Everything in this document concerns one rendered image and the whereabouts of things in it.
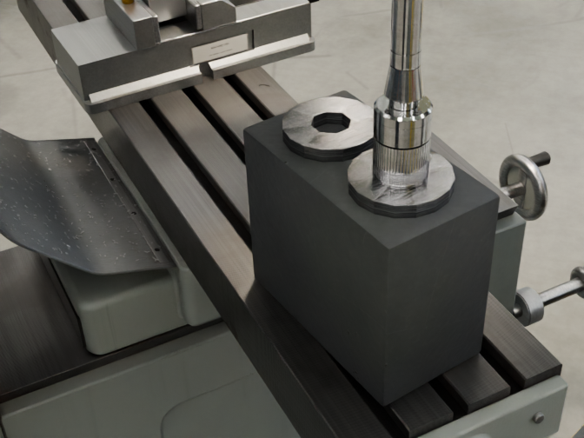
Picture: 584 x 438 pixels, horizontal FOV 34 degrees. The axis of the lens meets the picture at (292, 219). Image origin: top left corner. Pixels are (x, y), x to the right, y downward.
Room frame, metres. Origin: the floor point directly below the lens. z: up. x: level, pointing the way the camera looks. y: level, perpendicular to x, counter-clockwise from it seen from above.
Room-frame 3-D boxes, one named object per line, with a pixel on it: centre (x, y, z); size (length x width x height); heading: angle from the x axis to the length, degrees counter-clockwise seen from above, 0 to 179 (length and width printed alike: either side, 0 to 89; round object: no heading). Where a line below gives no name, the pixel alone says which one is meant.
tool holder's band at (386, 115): (0.66, -0.09, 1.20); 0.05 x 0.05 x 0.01
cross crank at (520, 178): (1.29, -0.36, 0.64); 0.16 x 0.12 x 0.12; 115
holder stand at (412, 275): (0.70, -0.07, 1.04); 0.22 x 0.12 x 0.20; 32
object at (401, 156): (0.66, -0.09, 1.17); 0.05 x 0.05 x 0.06
